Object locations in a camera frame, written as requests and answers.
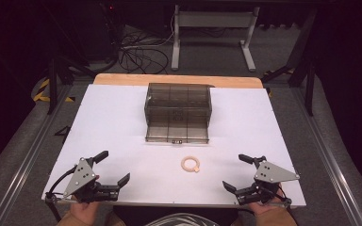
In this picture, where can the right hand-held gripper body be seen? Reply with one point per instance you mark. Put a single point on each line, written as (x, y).
(271, 174)

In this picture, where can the small black bracket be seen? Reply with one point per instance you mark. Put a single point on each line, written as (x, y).
(63, 130)

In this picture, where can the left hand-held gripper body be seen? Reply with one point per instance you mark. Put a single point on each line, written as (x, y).
(81, 175)

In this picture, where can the dark device with red light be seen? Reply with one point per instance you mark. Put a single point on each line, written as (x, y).
(110, 28)

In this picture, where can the yellow black hazard tape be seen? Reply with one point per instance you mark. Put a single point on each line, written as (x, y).
(41, 94)

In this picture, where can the black metal stand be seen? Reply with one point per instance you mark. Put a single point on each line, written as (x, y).
(52, 84)
(309, 84)

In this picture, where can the transparent grey drawer box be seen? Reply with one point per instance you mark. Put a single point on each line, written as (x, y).
(177, 100)

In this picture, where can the white table cover board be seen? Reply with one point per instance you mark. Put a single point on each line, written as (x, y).
(113, 125)

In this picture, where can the aluminium rail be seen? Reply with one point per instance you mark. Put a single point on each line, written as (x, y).
(330, 163)
(28, 163)

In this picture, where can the person's right hand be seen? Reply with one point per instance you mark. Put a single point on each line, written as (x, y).
(264, 207)

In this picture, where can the transparent grey drawer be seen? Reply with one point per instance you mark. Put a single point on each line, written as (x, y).
(177, 133)

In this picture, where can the person's left hand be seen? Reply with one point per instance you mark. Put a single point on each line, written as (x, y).
(85, 208)

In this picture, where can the white metal stand frame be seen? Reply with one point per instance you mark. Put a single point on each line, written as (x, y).
(213, 19)

